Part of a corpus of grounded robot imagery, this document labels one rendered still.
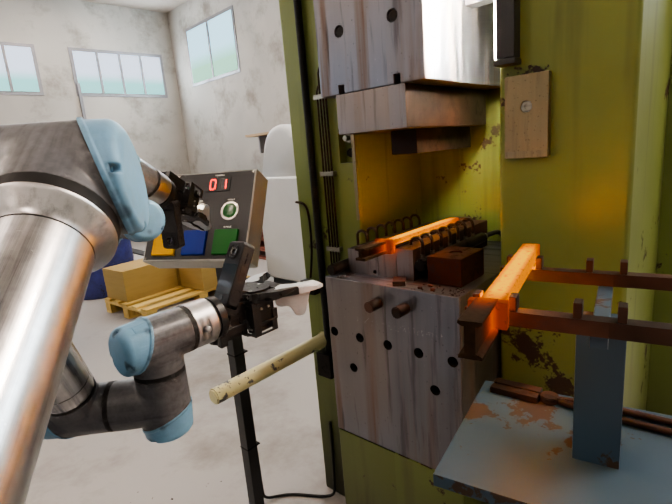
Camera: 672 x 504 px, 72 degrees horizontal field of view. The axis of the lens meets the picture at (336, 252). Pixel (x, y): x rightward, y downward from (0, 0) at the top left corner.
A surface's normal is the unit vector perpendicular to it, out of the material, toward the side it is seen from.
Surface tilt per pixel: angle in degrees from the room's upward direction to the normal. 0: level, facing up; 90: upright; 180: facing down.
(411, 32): 90
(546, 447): 0
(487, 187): 90
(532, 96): 90
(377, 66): 90
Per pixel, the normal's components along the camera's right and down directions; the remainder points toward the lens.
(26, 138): -0.04, -0.63
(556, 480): -0.08, -0.97
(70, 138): 0.04, -0.47
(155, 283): 0.80, 0.07
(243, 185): -0.28, -0.29
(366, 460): -0.65, 0.22
